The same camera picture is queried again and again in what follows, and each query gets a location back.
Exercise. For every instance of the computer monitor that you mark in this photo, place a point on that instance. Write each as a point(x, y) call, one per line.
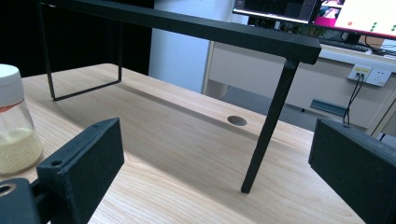
point(314, 14)

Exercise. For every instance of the black keyboard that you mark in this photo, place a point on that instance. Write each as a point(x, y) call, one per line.
point(344, 44)

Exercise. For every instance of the white wall power socket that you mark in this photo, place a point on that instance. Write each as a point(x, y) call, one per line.
point(369, 74)

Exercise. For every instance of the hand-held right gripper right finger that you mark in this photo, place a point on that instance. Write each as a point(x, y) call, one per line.
point(358, 168)

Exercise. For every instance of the clear seasoning jar white lid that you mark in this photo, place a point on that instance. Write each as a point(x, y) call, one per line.
point(15, 137)

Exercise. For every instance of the white desk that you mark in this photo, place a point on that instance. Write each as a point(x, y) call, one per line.
point(280, 77)

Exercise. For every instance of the black metal shelf rack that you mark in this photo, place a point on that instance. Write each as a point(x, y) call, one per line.
point(218, 31)

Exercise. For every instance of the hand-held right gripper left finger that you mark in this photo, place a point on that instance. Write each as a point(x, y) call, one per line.
point(84, 165)

